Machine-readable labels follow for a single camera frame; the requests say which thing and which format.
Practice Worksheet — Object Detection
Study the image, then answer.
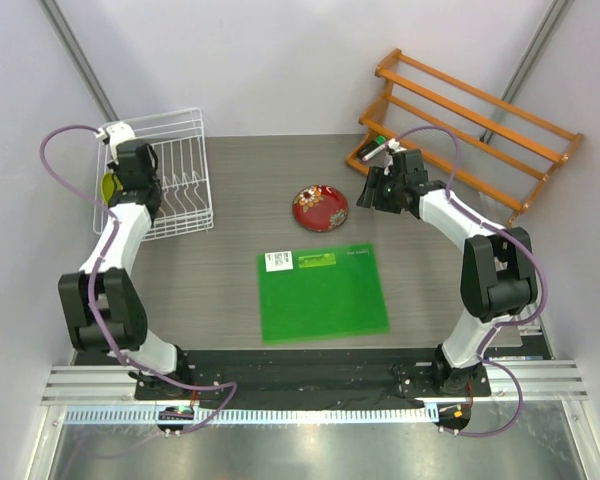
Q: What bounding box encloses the red floral plate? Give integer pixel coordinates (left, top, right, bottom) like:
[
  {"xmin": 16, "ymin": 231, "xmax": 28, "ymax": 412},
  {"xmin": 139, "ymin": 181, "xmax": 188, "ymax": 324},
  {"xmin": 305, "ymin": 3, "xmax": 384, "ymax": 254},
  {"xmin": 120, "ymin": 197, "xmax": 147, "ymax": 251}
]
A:
[{"xmin": 292, "ymin": 185, "xmax": 349, "ymax": 233}]

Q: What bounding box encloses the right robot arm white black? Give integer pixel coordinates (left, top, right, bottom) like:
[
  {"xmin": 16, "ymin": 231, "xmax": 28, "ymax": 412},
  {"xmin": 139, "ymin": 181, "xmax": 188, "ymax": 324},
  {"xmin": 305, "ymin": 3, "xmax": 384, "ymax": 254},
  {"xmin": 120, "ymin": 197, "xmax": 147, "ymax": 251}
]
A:
[{"xmin": 356, "ymin": 142, "xmax": 538, "ymax": 396}]

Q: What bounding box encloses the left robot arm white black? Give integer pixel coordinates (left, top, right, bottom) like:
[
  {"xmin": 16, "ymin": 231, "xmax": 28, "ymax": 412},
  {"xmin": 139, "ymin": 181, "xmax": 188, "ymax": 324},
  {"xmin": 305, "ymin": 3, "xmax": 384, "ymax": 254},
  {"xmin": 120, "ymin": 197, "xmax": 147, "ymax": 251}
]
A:
[{"xmin": 58, "ymin": 139, "xmax": 193, "ymax": 399}]

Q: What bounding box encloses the orange wooden shelf rack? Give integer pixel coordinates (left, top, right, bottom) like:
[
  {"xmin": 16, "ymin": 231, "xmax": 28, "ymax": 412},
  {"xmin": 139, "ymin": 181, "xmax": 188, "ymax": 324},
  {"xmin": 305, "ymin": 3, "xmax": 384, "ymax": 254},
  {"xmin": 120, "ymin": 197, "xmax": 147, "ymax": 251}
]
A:
[{"xmin": 346, "ymin": 48, "xmax": 584, "ymax": 225}]

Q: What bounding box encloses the lime green plate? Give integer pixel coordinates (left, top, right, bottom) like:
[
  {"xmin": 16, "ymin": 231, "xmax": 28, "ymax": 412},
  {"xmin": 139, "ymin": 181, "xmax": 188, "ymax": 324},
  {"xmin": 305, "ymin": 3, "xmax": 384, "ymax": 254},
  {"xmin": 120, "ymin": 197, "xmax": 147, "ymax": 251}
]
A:
[{"xmin": 100, "ymin": 172, "xmax": 122, "ymax": 206}]

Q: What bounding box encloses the green capped marker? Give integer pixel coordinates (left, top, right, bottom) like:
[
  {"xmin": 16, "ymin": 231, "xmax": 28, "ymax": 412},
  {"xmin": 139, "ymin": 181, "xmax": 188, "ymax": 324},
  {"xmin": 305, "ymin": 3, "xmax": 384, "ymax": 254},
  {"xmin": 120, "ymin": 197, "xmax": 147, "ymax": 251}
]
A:
[{"xmin": 356, "ymin": 135, "xmax": 387, "ymax": 162}]

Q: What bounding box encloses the green cutting mat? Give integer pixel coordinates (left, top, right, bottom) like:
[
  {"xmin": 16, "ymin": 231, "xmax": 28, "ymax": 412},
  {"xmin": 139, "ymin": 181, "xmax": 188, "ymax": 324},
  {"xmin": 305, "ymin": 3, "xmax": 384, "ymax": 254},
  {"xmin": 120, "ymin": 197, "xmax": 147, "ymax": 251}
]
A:
[{"xmin": 256, "ymin": 243, "xmax": 390, "ymax": 345}]

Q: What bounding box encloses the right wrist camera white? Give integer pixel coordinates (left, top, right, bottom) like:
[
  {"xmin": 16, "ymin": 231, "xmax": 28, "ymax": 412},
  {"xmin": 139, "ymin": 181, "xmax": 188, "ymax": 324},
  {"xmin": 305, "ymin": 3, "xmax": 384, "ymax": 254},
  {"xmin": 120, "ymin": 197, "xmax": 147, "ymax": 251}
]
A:
[{"xmin": 384, "ymin": 138, "xmax": 406, "ymax": 169}]

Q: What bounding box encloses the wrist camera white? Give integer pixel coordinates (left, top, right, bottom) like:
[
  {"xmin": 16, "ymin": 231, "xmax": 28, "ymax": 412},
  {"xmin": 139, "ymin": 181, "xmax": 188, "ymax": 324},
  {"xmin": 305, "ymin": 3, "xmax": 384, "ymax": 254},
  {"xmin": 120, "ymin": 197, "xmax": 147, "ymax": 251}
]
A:
[
  {"xmin": 384, "ymin": 138, "xmax": 406, "ymax": 169},
  {"xmin": 95, "ymin": 121, "xmax": 136, "ymax": 160}
]

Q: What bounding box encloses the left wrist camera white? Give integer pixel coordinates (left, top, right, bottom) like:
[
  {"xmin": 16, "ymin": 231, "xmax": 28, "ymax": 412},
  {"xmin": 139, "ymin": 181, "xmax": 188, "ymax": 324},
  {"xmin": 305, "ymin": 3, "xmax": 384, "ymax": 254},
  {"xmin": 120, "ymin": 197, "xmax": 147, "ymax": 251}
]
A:
[{"xmin": 95, "ymin": 121, "xmax": 136, "ymax": 160}]

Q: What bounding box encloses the white wire dish rack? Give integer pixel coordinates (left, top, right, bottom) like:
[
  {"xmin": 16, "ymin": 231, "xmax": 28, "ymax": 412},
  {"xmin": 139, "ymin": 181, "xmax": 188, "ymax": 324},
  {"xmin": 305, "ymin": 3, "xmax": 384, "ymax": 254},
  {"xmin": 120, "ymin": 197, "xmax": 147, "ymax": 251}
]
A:
[{"xmin": 123, "ymin": 108, "xmax": 214, "ymax": 242}]

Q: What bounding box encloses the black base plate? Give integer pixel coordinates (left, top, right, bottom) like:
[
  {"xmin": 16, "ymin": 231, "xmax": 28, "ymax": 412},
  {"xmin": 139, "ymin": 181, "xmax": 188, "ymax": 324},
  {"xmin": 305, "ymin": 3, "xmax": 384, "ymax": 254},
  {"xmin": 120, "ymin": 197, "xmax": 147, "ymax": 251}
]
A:
[{"xmin": 134, "ymin": 348, "xmax": 492, "ymax": 409}]

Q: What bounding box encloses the aluminium rail frame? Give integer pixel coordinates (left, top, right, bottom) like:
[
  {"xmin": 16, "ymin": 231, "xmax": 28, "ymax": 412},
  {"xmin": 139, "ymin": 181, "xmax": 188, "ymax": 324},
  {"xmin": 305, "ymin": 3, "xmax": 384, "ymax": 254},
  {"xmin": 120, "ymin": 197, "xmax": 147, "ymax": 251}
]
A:
[{"xmin": 41, "ymin": 360, "xmax": 588, "ymax": 406}]

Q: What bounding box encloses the perforated cable duct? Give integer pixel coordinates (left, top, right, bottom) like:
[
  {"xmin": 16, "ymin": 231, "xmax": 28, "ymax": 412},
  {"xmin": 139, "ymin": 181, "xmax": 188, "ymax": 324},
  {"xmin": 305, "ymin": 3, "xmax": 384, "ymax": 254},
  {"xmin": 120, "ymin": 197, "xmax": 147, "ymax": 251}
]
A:
[{"xmin": 64, "ymin": 404, "xmax": 439, "ymax": 426}]

